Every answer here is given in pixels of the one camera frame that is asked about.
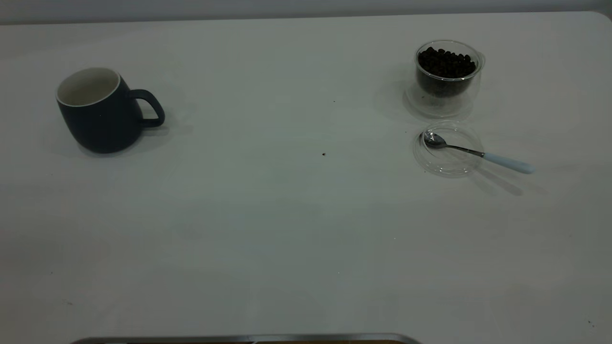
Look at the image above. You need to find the metal spoon with pale handle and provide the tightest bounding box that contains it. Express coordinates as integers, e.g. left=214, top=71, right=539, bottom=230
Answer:
left=423, top=131, right=535, bottom=174

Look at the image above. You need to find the dark blue ceramic mug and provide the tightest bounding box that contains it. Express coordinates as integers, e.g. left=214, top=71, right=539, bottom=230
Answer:
left=55, top=67, right=166, bottom=154

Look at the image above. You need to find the pile of coffee beans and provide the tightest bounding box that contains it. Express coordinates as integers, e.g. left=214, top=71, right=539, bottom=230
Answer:
left=417, top=46, right=478, bottom=80

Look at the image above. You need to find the clear glass saucer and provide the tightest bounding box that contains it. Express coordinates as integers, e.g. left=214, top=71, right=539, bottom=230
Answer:
left=413, top=120, right=484, bottom=178

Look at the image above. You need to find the metal edge strip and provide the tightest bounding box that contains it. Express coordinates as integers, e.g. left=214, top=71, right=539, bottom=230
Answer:
left=69, top=333, right=424, bottom=344

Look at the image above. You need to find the clear double-wall glass cup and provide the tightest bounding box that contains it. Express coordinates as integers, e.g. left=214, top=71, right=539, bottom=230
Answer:
left=404, top=40, right=486, bottom=119

